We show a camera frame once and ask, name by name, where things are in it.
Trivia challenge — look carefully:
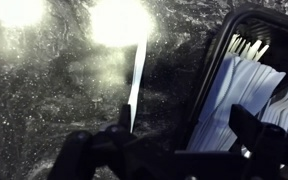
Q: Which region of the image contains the white cloth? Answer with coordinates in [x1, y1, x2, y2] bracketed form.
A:
[180, 3, 288, 154]
[187, 53, 287, 153]

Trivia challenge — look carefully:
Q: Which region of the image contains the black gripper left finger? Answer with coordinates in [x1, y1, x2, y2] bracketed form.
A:
[47, 103, 133, 180]

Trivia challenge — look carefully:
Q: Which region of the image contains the white plastic knife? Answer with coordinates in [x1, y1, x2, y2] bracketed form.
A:
[127, 39, 149, 134]

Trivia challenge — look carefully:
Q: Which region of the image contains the white plastic fork bunch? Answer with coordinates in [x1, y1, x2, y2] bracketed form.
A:
[227, 33, 271, 63]

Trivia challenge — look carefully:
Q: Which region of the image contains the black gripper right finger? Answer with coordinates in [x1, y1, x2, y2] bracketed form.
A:
[229, 103, 288, 180]

